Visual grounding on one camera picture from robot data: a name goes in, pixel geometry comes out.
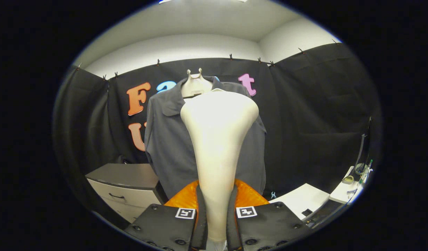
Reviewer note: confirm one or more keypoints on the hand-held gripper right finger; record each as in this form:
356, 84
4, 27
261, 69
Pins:
269, 226

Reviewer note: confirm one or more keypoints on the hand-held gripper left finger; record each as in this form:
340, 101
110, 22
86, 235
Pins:
161, 226

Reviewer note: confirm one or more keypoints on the grey button shirt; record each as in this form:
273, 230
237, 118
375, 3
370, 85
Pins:
168, 146

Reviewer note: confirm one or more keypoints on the white garment steamer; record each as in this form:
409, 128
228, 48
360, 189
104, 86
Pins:
219, 139

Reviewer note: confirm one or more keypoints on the light blue clip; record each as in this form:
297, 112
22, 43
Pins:
273, 195

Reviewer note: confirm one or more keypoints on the small black box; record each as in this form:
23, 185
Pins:
306, 212

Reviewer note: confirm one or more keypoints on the white table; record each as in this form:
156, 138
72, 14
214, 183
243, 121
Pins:
301, 198

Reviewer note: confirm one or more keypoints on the grey drawer cabinet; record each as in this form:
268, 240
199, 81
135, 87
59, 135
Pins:
127, 174

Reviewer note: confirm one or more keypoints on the white side shelf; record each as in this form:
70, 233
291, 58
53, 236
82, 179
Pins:
339, 195

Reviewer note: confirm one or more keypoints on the yellowish tape roll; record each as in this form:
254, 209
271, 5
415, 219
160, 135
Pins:
347, 180

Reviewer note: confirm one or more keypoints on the cream mannequin hanger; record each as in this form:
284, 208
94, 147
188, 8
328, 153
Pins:
195, 87

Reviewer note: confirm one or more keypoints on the row of black clips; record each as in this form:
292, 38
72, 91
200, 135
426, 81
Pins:
158, 62

